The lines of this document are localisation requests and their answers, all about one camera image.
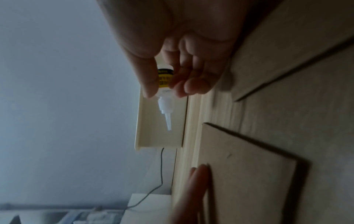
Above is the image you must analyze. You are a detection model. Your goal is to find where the person's right hand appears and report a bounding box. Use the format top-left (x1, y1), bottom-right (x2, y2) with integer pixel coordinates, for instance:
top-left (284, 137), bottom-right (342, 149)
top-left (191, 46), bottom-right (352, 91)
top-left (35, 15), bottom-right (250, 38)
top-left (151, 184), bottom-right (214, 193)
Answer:
top-left (96, 0), bottom-right (250, 99)

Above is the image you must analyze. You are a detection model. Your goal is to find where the thin grey cable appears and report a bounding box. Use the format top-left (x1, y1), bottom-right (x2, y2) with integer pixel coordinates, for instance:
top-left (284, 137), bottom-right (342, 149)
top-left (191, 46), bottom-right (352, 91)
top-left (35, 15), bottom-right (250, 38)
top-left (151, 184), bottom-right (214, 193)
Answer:
top-left (126, 147), bottom-right (165, 209)

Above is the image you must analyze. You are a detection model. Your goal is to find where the brown cardboard sheet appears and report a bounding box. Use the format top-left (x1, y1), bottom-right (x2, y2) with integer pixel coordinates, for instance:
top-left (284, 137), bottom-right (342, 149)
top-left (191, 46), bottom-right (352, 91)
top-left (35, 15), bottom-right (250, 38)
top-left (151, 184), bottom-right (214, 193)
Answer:
top-left (230, 0), bottom-right (354, 103)
top-left (197, 122), bottom-right (312, 224)

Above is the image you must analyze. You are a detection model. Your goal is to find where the white glue bottle yellow label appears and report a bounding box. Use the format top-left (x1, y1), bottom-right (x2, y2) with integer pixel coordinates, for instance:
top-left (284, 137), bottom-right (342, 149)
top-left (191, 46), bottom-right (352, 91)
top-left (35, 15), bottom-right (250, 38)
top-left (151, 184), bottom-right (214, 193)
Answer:
top-left (155, 55), bottom-right (175, 132)

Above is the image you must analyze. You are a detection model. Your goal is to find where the person's left hand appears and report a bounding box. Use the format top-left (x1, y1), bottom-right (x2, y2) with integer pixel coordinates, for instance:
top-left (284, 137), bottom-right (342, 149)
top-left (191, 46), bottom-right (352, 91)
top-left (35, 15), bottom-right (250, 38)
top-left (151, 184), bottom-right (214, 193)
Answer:
top-left (168, 163), bottom-right (213, 224)

